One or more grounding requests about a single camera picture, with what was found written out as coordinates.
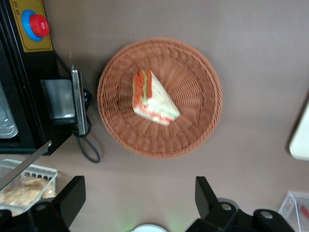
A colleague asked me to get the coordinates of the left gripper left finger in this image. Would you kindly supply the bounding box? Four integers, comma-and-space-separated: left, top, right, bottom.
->
0, 175, 86, 232

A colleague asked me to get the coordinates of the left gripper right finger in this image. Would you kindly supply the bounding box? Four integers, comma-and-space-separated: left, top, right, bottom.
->
187, 176, 294, 232

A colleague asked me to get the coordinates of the triangular sandwich orange green filling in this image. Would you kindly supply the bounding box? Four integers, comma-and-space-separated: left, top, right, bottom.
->
132, 69, 181, 126

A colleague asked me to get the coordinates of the cream rectangular tray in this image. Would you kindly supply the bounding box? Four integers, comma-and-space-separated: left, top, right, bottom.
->
289, 96, 309, 160

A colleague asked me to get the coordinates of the round brown wicker basket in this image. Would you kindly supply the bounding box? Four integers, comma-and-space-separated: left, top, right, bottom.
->
97, 36, 223, 160

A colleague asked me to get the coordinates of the clear container with crackers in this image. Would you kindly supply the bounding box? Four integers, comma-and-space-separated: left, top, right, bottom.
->
0, 158, 59, 216

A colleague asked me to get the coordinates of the clear acrylic bottle rack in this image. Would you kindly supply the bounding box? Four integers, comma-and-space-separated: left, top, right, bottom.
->
277, 190, 309, 232

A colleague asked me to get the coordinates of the clear plastic food container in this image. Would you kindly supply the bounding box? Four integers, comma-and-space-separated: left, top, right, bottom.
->
0, 79, 19, 140

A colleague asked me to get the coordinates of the black sealing machine yellow panel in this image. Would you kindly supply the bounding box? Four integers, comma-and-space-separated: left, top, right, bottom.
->
0, 0, 88, 156

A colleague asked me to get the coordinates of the red emergency stop button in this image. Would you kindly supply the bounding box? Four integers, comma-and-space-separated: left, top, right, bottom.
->
21, 9, 50, 42

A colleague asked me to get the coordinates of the black machine cable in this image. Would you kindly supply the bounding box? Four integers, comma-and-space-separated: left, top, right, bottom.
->
53, 49, 101, 164

